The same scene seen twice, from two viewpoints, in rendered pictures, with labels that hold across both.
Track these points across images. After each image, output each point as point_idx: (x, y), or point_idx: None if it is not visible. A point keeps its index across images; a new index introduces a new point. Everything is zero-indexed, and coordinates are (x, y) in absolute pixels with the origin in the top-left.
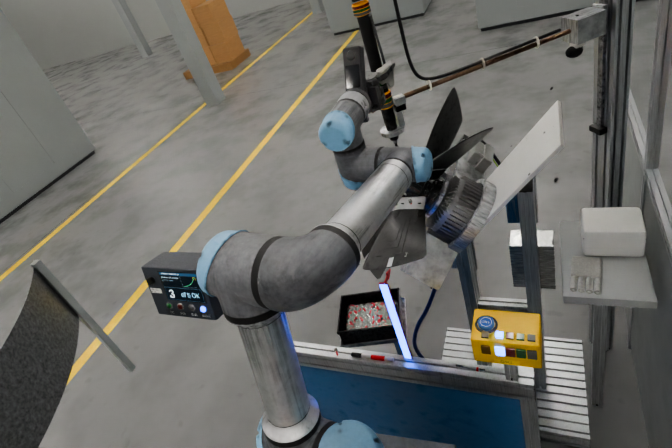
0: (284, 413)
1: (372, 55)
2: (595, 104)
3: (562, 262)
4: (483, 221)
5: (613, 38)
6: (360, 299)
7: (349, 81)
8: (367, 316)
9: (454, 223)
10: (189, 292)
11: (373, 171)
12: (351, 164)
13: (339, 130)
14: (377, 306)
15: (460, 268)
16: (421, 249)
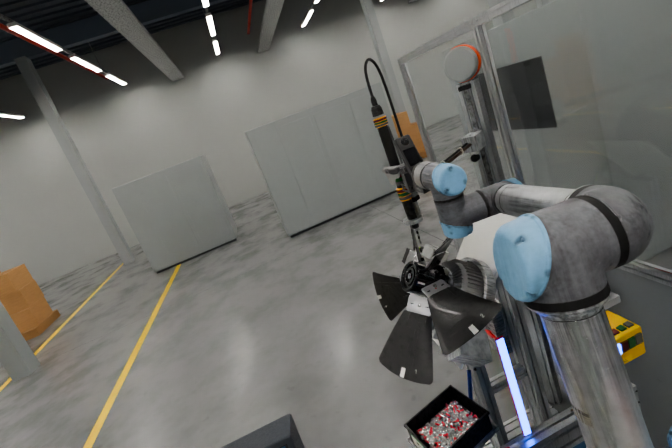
0: (648, 441)
1: (394, 155)
2: None
3: None
4: (493, 281)
5: (490, 147)
6: (422, 419)
7: (410, 160)
8: (445, 429)
9: (474, 292)
10: None
11: (485, 207)
12: (463, 208)
13: (460, 171)
14: (446, 413)
15: None
16: (491, 304)
